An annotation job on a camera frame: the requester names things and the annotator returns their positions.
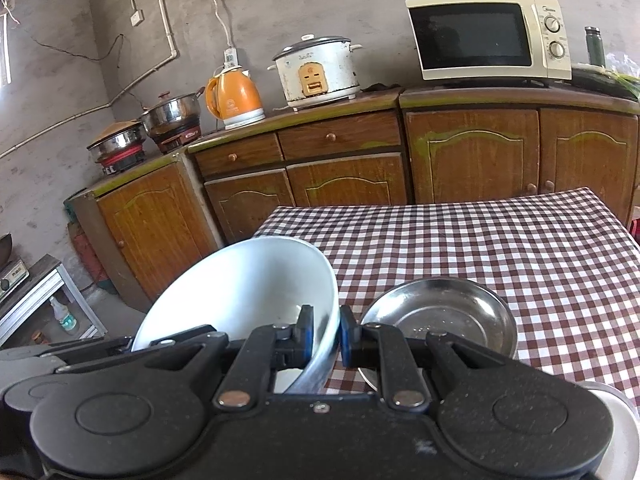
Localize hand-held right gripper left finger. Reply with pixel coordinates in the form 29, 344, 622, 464
150, 304, 316, 409

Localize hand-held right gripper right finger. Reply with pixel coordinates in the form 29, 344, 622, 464
338, 304, 508, 409

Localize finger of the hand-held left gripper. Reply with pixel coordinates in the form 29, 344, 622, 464
52, 342, 173, 375
127, 324, 217, 353

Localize blue patterned white bowl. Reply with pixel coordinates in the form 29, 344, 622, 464
131, 236, 341, 395

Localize steel bowl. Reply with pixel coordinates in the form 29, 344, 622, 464
357, 279, 519, 392

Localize white bowl with green print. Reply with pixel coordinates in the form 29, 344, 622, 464
580, 381, 640, 480

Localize clear plastic bottle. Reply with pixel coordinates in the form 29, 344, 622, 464
48, 296, 81, 337

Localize grey metal shelf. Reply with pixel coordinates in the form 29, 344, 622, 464
0, 254, 108, 348

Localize red plastic container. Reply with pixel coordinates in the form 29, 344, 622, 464
70, 220, 113, 291

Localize wooden corner cabinet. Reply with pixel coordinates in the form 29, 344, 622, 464
64, 152, 223, 313

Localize grey induction cooker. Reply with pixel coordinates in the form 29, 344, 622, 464
0, 257, 28, 295

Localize brown checkered tablecloth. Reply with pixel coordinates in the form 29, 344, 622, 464
252, 186, 640, 401

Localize dark red induction cooker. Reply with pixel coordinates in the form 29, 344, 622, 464
147, 122, 203, 155

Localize wooden cabinet with drawers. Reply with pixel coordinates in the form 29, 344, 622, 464
186, 105, 416, 243

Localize steel wok with wooden lid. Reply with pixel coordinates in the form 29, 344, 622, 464
86, 120, 147, 156

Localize wooden two-door cabinet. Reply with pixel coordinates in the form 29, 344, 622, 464
399, 85, 640, 231

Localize steel pot with lid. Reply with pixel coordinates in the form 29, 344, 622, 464
138, 87, 206, 128

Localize orange electric kettle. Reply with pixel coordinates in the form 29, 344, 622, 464
205, 65, 266, 131

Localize white rice cooker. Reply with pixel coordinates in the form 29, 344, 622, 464
266, 34, 364, 112

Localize black base board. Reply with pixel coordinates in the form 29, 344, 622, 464
432, 76, 573, 88

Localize cream microwave oven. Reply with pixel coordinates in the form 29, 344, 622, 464
405, 0, 573, 82

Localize black flat cooktop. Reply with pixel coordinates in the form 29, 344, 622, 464
570, 62, 640, 101

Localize green onions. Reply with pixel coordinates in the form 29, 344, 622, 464
607, 72, 640, 101

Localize green thermos bottle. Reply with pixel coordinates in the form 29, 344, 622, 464
584, 26, 607, 68

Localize clear plastic bag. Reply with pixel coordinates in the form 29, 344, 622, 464
605, 52, 640, 78

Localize white wall pipe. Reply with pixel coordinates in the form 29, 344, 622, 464
0, 0, 180, 161

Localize white power cable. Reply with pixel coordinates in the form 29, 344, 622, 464
206, 0, 236, 51

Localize window frame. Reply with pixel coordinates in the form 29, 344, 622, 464
0, 0, 13, 86

